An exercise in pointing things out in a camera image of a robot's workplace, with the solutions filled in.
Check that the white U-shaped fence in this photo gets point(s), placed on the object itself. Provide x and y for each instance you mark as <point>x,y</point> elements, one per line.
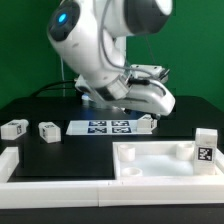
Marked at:
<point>138,191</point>

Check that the white sheet with tags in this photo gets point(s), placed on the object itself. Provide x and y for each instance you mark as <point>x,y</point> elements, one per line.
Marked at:
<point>106,127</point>

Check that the white square table top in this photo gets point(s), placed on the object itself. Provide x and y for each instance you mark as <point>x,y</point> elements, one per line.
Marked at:
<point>158,159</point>

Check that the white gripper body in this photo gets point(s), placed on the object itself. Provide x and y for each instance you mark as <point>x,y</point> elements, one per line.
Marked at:
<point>144,95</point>

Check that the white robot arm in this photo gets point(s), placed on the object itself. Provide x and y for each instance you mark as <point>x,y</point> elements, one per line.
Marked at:
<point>83,33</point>

